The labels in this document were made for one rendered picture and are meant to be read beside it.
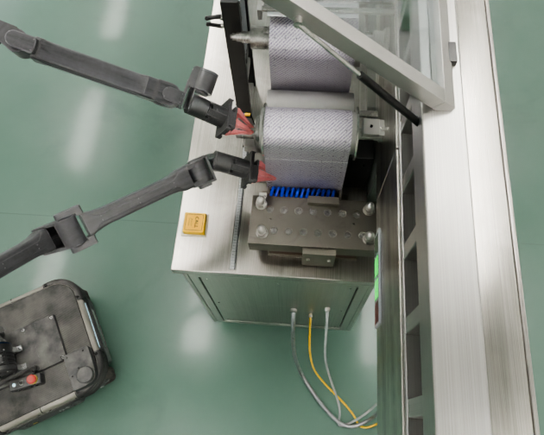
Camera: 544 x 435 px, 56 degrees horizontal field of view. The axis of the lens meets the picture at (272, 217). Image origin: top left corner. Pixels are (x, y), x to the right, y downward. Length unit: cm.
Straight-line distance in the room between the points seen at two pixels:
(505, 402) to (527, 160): 215
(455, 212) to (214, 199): 100
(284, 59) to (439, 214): 74
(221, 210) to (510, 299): 97
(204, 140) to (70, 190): 129
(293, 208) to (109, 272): 139
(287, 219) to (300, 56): 48
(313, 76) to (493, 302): 80
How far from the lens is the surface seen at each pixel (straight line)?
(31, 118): 334
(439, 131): 100
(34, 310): 255
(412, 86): 96
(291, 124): 138
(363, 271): 165
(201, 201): 175
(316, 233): 155
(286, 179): 156
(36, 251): 139
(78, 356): 238
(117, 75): 140
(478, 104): 133
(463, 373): 85
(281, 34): 146
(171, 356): 255
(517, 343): 113
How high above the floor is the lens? 246
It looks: 67 degrees down
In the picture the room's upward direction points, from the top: 5 degrees counter-clockwise
